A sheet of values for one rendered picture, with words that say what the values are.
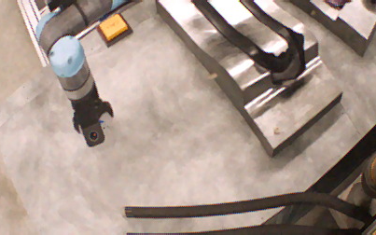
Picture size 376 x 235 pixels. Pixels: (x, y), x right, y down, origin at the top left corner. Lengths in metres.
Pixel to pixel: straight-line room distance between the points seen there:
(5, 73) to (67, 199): 1.39
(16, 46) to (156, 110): 1.46
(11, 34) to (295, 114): 1.83
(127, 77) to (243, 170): 0.36
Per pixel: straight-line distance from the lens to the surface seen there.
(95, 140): 1.18
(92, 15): 1.12
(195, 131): 1.34
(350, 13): 1.45
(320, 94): 1.33
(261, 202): 1.17
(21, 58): 2.62
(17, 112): 1.49
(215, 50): 1.32
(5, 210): 2.33
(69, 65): 1.02
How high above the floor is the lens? 2.03
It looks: 65 degrees down
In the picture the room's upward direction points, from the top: 11 degrees counter-clockwise
